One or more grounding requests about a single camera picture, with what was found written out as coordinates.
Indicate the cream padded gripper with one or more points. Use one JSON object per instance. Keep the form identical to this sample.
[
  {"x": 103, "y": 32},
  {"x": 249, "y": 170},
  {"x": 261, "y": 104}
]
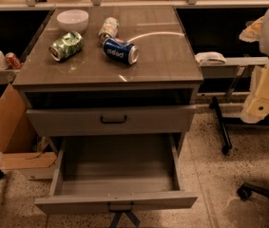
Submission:
[{"x": 256, "y": 107}]

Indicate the grey drawer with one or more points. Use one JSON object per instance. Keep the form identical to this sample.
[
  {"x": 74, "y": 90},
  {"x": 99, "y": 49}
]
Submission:
[
  {"x": 112, "y": 120},
  {"x": 99, "y": 174}
]

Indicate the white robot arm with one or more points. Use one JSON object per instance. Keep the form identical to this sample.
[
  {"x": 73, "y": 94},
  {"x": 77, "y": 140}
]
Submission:
[{"x": 258, "y": 31}]

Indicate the grey drawer cabinet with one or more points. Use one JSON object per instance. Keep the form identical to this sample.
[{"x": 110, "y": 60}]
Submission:
[{"x": 165, "y": 73}]

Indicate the black table stand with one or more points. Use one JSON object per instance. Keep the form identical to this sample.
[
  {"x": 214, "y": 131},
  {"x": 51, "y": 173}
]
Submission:
[{"x": 224, "y": 121}]

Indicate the white folded cloth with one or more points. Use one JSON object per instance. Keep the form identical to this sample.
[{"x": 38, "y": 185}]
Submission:
[{"x": 210, "y": 58}]

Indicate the black chair base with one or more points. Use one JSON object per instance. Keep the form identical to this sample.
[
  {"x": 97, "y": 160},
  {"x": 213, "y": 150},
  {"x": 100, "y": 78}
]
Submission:
[{"x": 246, "y": 190}]

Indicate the blue pepsi can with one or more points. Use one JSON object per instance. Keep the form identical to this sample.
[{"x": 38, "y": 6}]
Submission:
[{"x": 121, "y": 51}]

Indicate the pale green white can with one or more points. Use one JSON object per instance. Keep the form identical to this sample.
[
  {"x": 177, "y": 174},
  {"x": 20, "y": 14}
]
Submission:
[{"x": 109, "y": 29}]

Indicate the green crushed can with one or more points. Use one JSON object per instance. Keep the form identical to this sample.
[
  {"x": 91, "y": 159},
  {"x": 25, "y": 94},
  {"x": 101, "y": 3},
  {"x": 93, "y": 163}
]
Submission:
[{"x": 66, "y": 46}]

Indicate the white bowl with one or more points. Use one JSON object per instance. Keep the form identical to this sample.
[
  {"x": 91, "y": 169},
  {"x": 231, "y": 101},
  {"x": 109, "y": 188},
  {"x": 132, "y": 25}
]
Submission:
[{"x": 73, "y": 20}]

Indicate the red can right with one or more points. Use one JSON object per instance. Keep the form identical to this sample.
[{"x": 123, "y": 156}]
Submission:
[{"x": 13, "y": 60}]

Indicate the cardboard box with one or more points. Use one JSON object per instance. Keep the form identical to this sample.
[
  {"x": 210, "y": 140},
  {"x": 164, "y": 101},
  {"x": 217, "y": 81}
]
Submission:
[{"x": 21, "y": 147}]

